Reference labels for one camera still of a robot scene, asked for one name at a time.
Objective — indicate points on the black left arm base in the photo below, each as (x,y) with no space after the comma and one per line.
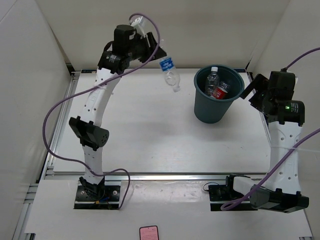
(100,195)

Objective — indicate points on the pink smartphone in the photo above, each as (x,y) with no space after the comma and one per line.
(149,233)

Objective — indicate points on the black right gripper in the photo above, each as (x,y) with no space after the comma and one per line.
(258,82)

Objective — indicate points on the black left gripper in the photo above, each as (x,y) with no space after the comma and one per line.
(153,43)

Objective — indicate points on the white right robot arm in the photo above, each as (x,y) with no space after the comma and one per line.
(280,189)

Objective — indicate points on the clear bottle red label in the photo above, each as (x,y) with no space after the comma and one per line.
(219,93)

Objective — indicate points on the small bottle black label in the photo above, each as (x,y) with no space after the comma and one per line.
(225,86)

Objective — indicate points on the dark green plastic bin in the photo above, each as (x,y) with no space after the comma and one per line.
(211,110)

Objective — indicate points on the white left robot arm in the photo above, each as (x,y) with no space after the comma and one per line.
(87,125)

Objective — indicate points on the clear unlabelled plastic bottle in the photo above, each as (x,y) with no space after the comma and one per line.
(212,81)

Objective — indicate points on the aluminium table edge rail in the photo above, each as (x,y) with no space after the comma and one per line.
(144,177)

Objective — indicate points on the clear bottle blue label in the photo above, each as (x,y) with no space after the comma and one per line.
(171,75)

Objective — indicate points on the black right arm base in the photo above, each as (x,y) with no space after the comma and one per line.
(220,193)

